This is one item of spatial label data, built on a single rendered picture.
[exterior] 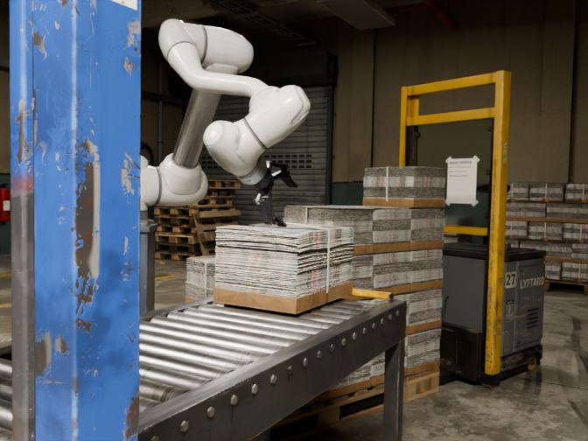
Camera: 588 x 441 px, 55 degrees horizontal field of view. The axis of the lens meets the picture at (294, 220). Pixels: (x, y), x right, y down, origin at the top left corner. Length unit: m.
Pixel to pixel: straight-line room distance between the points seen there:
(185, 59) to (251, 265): 0.66
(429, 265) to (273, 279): 1.77
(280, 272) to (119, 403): 1.08
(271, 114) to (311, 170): 8.64
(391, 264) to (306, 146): 7.28
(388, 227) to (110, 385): 2.51
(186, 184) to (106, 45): 1.74
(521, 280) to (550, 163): 5.22
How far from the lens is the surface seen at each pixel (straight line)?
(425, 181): 3.17
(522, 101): 9.11
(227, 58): 1.95
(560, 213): 7.32
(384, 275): 2.95
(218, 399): 1.00
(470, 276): 3.72
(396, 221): 2.99
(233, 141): 1.44
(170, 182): 2.22
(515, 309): 3.79
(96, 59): 0.50
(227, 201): 9.71
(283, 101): 1.45
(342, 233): 1.77
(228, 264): 1.67
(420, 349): 3.28
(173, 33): 1.89
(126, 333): 0.53
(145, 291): 2.19
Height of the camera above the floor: 1.14
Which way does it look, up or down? 3 degrees down
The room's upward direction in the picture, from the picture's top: 1 degrees clockwise
